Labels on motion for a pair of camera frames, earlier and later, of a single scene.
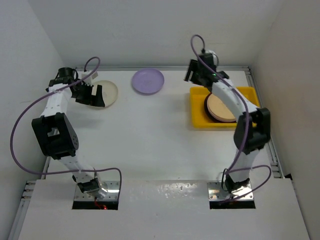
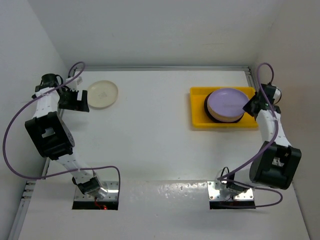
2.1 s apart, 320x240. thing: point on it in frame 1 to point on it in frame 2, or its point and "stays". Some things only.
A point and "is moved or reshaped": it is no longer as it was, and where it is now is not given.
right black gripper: x=193 y=67 to x=246 y=108
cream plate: x=109 y=94 stays
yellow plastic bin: x=199 y=119 stays
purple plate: x=148 y=81 is moved or reshaped
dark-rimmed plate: x=210 y=115 stays
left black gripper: x=91 y=99 to x=75 y=105
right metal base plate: x=216 y=192 stays
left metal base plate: x=112 y=187 stays
